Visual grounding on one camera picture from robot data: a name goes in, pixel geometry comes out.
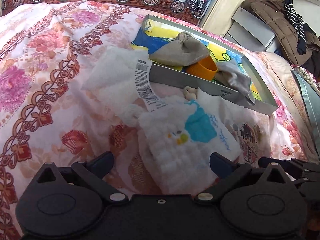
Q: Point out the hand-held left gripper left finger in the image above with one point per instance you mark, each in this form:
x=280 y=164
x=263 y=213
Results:
x=102 y=163

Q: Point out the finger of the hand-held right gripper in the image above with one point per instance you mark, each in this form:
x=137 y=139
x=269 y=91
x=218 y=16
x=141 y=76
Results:
x=293 y=166

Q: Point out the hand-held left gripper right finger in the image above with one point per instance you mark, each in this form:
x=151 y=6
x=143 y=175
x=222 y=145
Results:
x=220 y=163

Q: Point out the white quilted cloth blue print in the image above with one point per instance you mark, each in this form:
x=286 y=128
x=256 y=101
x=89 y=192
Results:
x=175 y=142

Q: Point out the grey cloth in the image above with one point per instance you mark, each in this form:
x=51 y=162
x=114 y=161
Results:
x=235 y=78

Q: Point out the grey shallow tray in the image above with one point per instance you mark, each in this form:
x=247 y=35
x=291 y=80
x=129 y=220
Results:
x=187 y=81

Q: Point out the plain white cloth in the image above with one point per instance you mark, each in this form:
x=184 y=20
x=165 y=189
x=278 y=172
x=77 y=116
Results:
x=112 y=72

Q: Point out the orange silicone cup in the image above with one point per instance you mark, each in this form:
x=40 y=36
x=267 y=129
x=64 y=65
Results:
x=200 y=70

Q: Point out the beige fabric pouch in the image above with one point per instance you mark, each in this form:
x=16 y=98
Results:
x=180 y=52

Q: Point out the grey-blue satin pillow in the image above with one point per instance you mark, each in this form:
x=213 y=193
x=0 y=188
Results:
x=310 y=100

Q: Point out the floral pillow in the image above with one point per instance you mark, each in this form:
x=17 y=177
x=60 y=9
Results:
x=308 y=75

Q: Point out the pink floral bedspread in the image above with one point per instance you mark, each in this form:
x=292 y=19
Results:
x=37 y=92

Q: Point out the dark garment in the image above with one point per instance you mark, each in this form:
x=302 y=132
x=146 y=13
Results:
x=313 y=63

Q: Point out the black white striped garment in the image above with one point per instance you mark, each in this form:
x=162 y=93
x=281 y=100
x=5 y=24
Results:
x=297 y=22

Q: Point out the brown padded jacket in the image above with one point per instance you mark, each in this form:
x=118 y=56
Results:
x=272 y=15

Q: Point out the light wooden wardrobe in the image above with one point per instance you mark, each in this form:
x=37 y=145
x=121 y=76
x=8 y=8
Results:
x=225 y=2

